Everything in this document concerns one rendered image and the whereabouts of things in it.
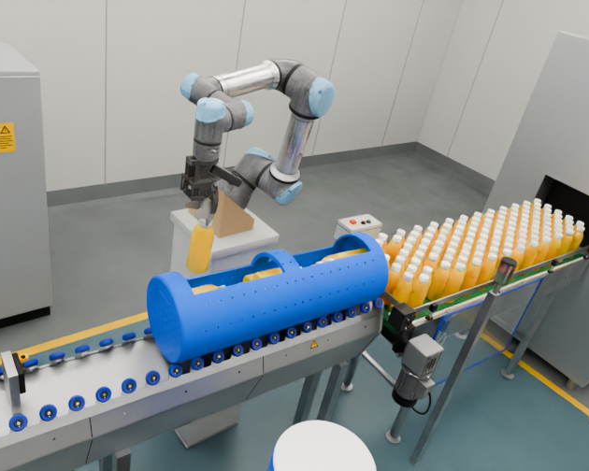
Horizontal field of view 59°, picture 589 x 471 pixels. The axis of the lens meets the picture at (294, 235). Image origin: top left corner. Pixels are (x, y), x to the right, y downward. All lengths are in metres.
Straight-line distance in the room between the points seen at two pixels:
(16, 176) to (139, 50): 1.78
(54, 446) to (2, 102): 1.60
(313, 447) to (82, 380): 0.73
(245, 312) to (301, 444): 0.44
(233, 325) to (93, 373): 0.46
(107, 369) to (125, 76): 2.90
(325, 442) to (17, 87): 2.02
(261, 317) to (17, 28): 2.83
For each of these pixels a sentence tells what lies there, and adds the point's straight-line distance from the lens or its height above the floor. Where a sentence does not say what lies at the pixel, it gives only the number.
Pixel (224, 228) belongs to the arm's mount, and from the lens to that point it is 2.03.
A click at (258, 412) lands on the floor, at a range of 2.94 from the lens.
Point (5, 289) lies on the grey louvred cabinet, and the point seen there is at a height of 0.29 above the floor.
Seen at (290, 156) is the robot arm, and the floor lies 1.52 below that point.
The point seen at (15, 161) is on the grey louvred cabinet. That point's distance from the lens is 2.85.
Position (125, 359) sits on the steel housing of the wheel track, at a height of 0.93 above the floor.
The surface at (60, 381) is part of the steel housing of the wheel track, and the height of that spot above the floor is 0.93.
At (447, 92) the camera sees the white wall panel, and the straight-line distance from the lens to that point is 6.88.
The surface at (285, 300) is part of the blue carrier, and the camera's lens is 1.76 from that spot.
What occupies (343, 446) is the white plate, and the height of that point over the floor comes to 1.04.
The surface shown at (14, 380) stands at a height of 1.06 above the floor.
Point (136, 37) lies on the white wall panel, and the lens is 4.29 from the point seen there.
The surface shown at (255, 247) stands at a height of 1.12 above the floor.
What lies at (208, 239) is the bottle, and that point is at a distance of 1.57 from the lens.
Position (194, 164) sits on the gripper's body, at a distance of 1.44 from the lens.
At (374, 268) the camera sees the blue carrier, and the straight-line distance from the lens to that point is 2.02.
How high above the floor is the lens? 2.21
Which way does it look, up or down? 30 degrees down
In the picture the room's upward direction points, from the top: 12 degrees clockwise
